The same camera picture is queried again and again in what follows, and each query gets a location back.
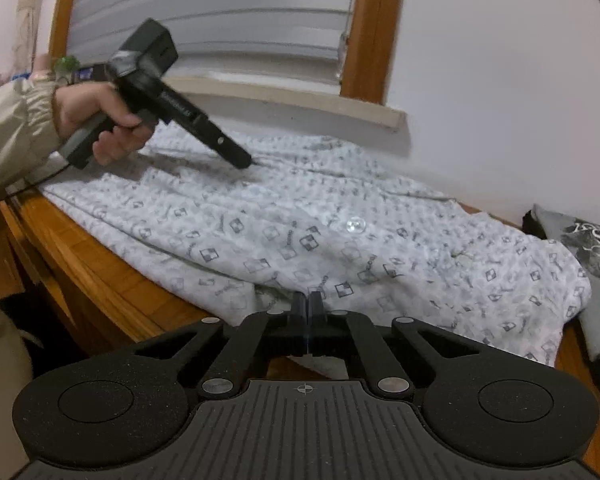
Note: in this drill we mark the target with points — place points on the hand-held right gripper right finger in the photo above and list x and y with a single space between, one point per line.
315 322

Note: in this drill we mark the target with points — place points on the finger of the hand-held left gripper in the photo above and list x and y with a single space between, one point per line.
230 150

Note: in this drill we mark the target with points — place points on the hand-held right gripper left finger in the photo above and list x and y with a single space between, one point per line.
300 322

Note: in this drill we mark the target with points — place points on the white patterned shirt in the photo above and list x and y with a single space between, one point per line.
305 210

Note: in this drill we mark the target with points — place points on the person's left forearm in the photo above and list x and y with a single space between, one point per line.
15 130

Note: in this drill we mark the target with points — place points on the person's left hand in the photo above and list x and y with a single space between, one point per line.
85 105

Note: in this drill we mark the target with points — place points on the beige window sill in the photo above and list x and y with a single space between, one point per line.
290 100

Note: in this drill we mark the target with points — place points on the grey window blind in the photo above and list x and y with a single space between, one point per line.
230 10

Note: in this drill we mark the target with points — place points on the wooden desk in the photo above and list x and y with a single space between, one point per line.
95 270

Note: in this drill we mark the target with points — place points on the person's beige jacket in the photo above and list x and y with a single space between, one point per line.
0 385

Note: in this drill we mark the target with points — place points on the wooden window frame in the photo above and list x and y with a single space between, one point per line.
375 30

